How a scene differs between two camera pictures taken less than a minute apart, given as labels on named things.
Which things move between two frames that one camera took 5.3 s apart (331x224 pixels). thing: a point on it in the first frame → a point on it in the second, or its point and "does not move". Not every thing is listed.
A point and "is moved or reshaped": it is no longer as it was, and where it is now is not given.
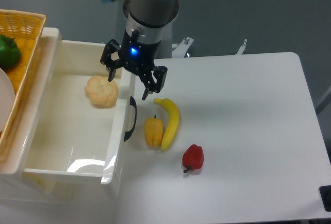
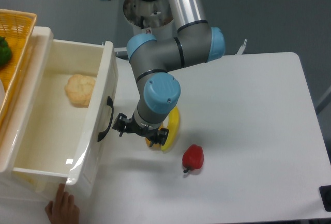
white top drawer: x=78 y=120 is moved or reshaped
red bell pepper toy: x=193 y=158 does not move
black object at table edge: x=325 y=194 does not move
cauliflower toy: x=101 y=92 → x=79 y=89
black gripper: x=136 y=56 → x=121 y=122
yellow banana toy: x=174 y=122 does not move
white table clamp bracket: x=240 y=51 does not move
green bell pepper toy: x=10 y=53 does not move
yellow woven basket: x=27 y=28 → x=16 y=28
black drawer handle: x=132 y=102 → x=110 y=103
